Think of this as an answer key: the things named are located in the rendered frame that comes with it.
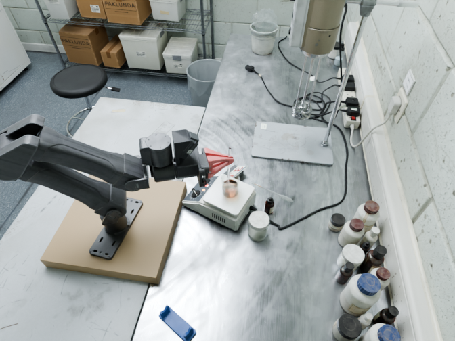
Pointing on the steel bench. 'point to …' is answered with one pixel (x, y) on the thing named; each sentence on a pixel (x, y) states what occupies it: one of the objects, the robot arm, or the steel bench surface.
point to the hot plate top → (228, 205)
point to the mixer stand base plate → (291, 143)
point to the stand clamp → (365, 7)
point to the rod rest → (177, 323)
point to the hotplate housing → (233, 222)
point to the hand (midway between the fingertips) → (230, 160)
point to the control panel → (200, 190)
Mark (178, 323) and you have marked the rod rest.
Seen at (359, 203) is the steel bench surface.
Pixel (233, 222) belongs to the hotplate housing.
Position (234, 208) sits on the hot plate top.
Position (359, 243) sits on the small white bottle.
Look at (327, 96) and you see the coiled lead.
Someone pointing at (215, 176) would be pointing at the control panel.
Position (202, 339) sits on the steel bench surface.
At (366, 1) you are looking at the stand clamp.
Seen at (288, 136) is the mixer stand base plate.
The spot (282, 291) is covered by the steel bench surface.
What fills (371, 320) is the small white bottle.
